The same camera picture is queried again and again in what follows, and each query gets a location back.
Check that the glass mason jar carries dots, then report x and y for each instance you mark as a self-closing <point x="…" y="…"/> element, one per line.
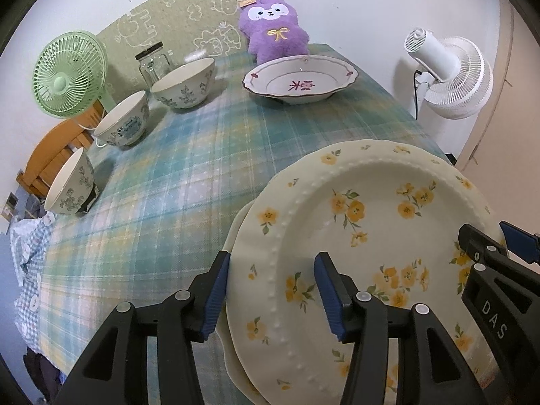
<point x="153" y="64"/>

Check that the wooden bed headboard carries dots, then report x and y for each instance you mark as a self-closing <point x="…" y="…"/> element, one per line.
<point x="56" y="147"/>

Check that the plaid tablecloth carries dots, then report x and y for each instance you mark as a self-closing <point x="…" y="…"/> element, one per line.
<point x="166" y="204"/>

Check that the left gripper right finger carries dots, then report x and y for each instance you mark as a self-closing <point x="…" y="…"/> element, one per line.
<point x="431" y="369"/>

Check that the red rimmed white dish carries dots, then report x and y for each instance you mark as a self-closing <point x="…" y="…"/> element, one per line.
<point x="300" y="79"/>

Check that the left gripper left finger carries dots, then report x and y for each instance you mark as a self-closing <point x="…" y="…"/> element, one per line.
<point x="112" y="368"/>

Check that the purple plush bunny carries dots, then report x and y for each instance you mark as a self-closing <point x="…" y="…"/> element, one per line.
<point x="272" y="30"/>

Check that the blue checkered bedding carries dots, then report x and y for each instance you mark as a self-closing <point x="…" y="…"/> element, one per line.
<point x="29" y="241"/>

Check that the green desk fan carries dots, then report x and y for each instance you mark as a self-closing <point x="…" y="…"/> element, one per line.
<point x="70" y="76"/>

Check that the green cartoon mat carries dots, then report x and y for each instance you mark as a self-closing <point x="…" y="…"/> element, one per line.
<point x="183" y="26"/>

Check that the white floor fan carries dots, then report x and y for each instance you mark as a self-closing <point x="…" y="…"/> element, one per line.
<point x="453" y="77"/>

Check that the yellow floral plate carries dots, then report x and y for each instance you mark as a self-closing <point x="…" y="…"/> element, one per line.
<point x="389" y="215"/>

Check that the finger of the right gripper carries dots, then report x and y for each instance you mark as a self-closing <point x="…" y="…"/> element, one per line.
<point x="521" y="243"/>
<point x="503" y="298"/>

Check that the cotton swab container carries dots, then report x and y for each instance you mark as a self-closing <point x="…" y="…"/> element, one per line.
<point x="195" y="55"/>

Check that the blue floral bowl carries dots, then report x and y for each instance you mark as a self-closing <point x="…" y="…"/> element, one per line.
<point x="125" y="123"/>

